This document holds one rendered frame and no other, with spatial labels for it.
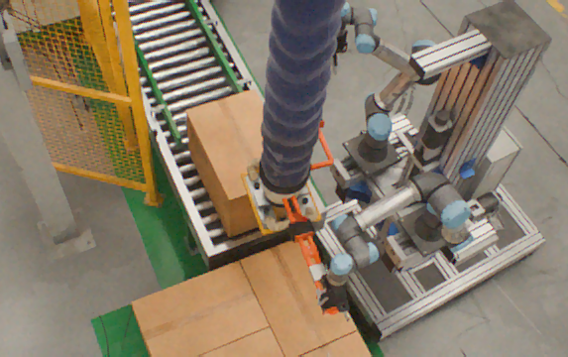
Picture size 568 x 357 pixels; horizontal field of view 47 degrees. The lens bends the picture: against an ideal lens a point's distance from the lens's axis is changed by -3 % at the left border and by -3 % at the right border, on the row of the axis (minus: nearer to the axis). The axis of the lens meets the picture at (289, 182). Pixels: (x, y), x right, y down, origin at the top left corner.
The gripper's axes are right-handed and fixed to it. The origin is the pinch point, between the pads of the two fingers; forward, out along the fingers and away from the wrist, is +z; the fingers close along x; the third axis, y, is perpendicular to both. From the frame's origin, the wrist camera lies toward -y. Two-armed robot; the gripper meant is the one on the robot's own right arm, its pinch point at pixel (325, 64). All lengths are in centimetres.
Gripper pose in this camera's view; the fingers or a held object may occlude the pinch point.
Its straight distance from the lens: 305.8
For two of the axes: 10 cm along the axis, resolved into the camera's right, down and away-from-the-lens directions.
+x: -5.0, -7.6, 4.3
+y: 8.6, -3.9, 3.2
